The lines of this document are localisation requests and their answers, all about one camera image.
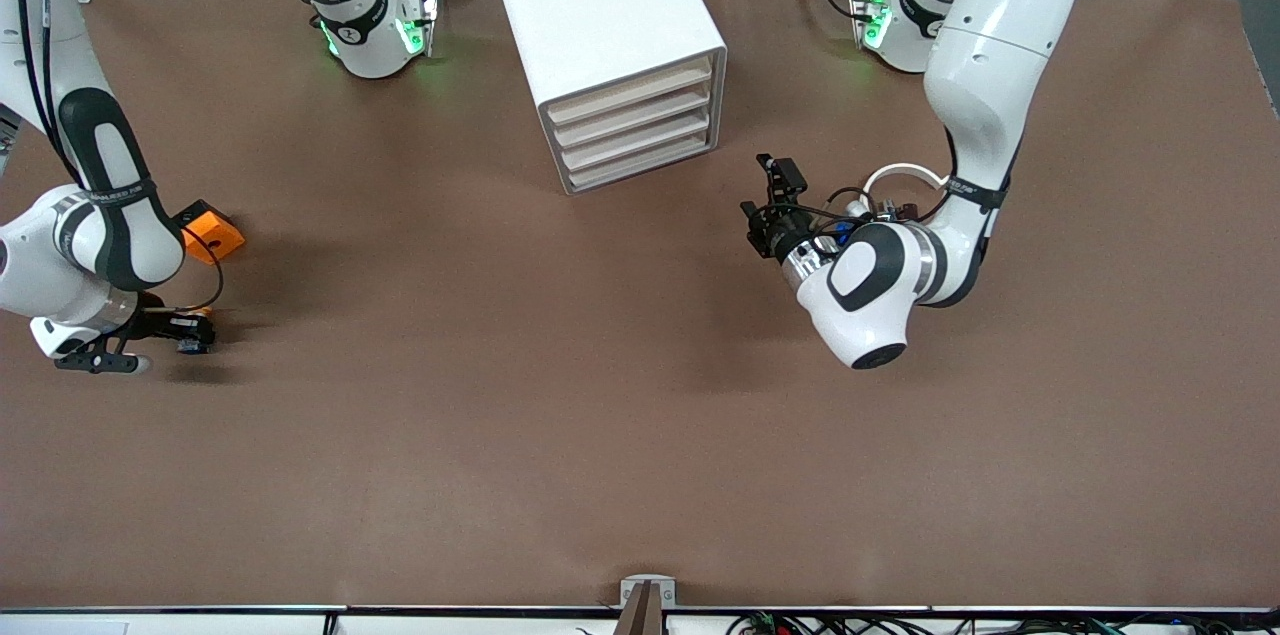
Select yellow push button switch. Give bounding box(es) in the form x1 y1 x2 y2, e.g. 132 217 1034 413
174 305 217 356

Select white plastic drawer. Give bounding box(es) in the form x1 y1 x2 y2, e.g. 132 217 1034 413
556 105 717 172
562 128 721 193
547 58 714 125
551 82 715 149

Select orange box with hole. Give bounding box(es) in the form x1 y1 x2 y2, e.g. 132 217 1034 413
178 199 246 265

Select brown table mat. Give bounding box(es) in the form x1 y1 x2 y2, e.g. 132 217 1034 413
0 0 1280 611

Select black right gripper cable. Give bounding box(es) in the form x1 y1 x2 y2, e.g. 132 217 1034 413
15 0 227 316

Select white curved plastic ring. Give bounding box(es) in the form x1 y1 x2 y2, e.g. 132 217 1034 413
862 162 947 216

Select grey metal mount bracket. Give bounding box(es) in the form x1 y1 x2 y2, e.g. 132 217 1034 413
613 575 678 635

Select tangled black cables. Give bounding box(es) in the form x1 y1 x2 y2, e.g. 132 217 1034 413
725 610 1241 635

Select white table edge rail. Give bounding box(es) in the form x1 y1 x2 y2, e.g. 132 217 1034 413
0 603 1280 635

